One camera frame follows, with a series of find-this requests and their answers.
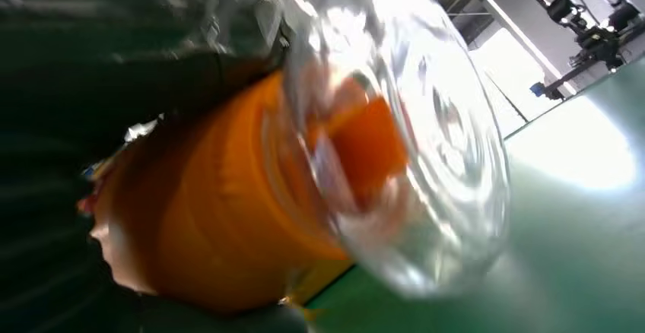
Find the black metal frame rig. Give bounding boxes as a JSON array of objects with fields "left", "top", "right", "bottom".
[{"left": 513, "top": 0, "right": 645, "bottom": 102}]

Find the orange bottle with clear cap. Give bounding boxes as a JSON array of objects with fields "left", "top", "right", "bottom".
[{"left": 89, "top": 0, "right": 511, "bottom": 315}]

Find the green table mat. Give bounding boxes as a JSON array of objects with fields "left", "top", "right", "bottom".
[{"left": 302, "top": 55, "right": 645, "bottom": 333}]

